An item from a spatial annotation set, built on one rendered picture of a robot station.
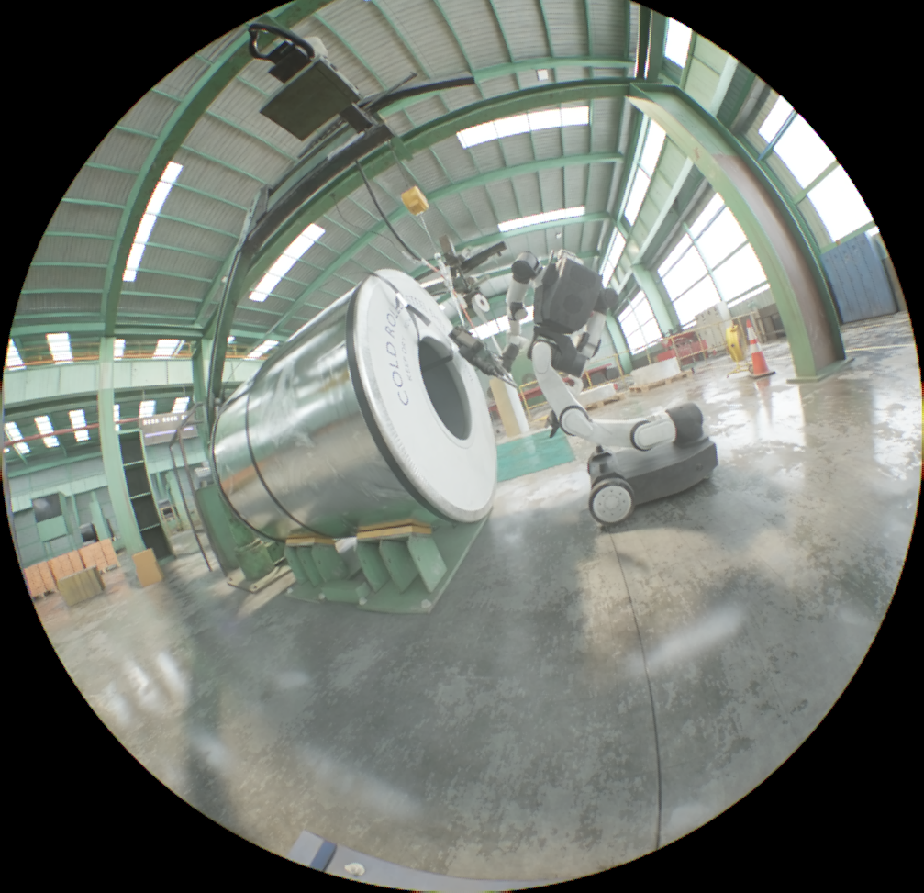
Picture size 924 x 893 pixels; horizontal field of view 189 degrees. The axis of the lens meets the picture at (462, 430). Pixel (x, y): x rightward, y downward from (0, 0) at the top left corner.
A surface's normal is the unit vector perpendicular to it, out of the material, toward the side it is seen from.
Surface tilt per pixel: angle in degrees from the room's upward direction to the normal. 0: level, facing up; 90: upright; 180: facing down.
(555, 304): 120
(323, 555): 90
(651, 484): 90
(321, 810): 0
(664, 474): 90
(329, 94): 178
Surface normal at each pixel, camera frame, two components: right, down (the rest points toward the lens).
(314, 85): 0.32, 0.95
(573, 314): -0.01, 0.55
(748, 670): -0.32, -0.95
